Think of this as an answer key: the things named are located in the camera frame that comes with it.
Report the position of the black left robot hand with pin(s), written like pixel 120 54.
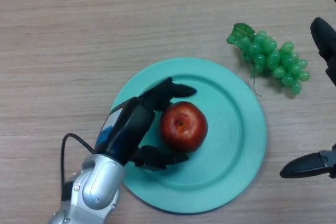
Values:
pixel 126 132

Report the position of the red apple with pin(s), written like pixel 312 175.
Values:
pixel 183 127

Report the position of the green grape bunch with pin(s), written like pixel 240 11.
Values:
pixel 275 58

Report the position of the green round plate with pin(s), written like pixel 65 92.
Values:
pixel 225 142

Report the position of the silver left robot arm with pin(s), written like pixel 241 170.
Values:
pixel 92 190

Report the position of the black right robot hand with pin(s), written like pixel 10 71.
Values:
pixel 325 43

